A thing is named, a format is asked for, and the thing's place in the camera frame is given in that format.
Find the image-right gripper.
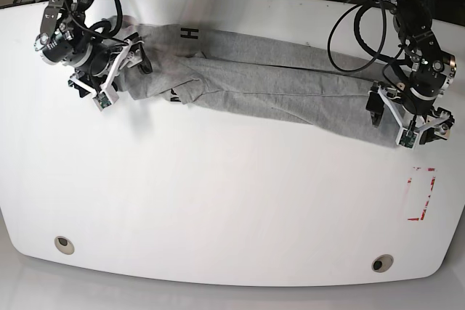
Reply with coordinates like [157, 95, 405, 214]
[365, 81, 455, 145]

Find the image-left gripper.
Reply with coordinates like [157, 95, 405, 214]
[68, 36, 153, 98]

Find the grey t-shirt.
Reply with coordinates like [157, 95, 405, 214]
[116, 16, 399, 147]

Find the red tape rectangle marking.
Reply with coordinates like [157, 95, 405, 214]
[404, 167, 437, 221]

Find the right table grommet hole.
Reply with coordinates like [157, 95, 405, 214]
[371, 254, 394, 273]

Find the table grommet hole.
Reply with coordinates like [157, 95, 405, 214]
[54, 236, 75, 256]
[371, 254, 394, 273]

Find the left table grommet hole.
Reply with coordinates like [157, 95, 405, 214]
[54, 236, 75, 256]

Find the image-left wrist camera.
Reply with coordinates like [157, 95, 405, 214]
[92, 90, 119, 111]

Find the image-left arm black cable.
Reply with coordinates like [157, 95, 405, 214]
[90, 0, 124, 44]

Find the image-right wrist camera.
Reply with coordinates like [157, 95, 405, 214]
[396, 128, 419, 150]

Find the image-right arm black cable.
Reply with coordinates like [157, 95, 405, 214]
[326, 0, 408, 76]

